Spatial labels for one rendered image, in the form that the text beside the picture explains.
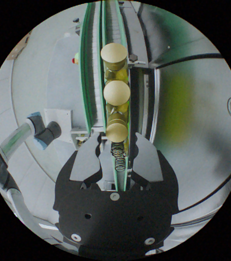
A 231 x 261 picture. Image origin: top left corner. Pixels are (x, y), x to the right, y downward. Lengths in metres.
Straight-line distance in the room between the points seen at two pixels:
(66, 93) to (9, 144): 0.48
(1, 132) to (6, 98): 1.13
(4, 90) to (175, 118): 4.01
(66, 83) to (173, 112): 0.60
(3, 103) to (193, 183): 3.91
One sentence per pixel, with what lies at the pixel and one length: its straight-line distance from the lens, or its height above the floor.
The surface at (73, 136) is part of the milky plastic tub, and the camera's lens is 0.63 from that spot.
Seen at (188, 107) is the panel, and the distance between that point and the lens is 0.17.
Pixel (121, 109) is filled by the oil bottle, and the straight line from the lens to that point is 0.19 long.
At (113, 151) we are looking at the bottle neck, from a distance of 0.19.
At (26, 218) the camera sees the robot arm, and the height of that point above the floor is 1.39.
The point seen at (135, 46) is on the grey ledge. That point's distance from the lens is 0.46.
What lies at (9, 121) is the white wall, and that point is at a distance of 3.72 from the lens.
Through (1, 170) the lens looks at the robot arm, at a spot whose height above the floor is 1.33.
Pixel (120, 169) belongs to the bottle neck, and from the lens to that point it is 0.23.
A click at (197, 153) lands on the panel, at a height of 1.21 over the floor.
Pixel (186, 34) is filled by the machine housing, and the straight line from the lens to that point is 0.26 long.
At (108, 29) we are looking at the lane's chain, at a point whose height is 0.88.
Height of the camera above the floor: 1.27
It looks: 61 degrees down
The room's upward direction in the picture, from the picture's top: 176 degrees counter-clockwise
